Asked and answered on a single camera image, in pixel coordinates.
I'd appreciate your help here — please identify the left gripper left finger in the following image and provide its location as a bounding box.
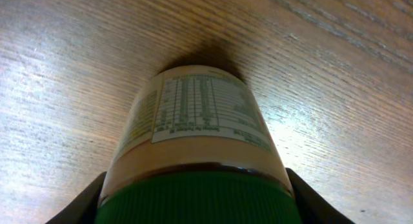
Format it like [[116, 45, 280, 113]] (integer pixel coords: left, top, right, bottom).
[[46, 172, 106, 224]]

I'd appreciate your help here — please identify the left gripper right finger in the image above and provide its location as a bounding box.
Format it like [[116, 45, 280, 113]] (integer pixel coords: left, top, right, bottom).
[[286, 168, 354, 224]]

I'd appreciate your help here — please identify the green lid jar beige label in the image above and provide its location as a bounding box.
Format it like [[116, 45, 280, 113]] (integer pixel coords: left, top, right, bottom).
[[95, 65, 301, 223]]

